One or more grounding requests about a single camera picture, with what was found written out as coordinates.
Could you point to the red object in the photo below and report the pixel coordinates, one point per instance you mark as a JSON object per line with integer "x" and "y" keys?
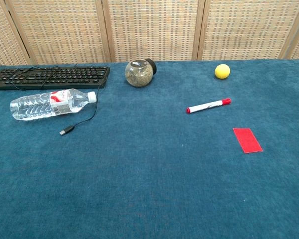
{"x": 247, "y": 140}

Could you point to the blue table cloth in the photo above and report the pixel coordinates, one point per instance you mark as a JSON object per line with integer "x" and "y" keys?
{"x": 149, "y": 161}

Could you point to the round glass jar black lid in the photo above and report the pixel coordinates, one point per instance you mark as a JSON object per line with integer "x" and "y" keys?
{"x": 139, "y": 74}

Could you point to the red whiteboard marker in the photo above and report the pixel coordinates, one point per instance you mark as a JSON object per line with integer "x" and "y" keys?
{"x": 208, "y": 105}

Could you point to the yellow foam ball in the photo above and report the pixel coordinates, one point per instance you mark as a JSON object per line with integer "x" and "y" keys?
{"x": 222, "y": 71}

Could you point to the woven bamboo folding screen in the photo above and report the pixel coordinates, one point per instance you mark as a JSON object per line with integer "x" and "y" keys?
{"x": 149, "y": 28}

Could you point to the clear plastic water bottle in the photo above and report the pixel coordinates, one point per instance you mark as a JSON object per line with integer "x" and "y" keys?
{"x": 49, "y": 104}

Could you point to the black computer keyboard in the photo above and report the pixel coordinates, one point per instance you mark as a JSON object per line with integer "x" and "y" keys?
{"x": 49, "y": 77}

